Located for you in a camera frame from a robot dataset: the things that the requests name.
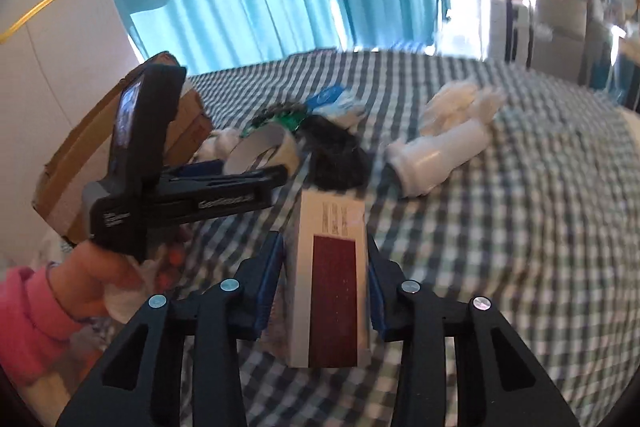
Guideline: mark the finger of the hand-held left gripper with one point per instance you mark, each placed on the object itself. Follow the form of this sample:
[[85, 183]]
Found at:
[[220, 203], [235, 177]]

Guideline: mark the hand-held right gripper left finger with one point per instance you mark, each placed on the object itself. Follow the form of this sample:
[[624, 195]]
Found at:
[[270, 279]]

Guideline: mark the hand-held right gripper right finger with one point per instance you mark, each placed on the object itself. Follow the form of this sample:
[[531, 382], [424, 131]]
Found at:
[[375, 289]]

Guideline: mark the white and maroon carton box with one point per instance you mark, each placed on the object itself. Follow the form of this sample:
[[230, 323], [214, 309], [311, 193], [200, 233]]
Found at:
[[320, 232]]

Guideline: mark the checkered cloth covered desktop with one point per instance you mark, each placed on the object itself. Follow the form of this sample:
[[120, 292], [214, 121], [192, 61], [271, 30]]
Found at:
[[500, 257]]

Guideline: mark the person's left hand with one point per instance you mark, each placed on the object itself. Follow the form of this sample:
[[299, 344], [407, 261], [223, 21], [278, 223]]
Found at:
[[95, 277]]

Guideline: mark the white tape roll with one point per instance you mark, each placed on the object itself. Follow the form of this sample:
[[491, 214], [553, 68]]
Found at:
[[260, 137]]

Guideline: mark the brown cardboard box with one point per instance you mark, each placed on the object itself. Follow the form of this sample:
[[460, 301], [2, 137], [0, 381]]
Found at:
[[65, 167]]

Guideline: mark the black fluffy cloth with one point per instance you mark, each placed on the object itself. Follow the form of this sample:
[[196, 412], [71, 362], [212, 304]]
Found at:
[[335, 157]]

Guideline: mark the blue and white packet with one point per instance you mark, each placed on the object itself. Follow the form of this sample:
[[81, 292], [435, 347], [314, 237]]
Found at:
[[330, 99]]

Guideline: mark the white plastic bottle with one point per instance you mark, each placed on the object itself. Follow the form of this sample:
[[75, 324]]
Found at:
[[440, 152]]

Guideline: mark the crumpled white tissue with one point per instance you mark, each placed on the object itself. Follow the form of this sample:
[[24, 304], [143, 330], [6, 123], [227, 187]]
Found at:
[[455, 102]]

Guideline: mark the white appliance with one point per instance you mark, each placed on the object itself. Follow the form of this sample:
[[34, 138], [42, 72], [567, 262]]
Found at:
[[502, 32]]

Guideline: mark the grey cabinet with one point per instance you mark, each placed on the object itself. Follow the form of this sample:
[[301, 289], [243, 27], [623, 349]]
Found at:
[[562, 32]]

